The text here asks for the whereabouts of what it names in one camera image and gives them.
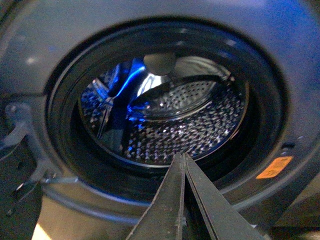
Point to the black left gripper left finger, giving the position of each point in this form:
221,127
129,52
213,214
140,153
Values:
164,218

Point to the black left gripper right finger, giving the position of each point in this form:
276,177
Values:
212,216

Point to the grey front-load washing machine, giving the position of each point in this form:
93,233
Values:
106,92

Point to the washing machine round door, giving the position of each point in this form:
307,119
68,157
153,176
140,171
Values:
20,205

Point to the orange warning sticker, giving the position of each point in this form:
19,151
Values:
276,166

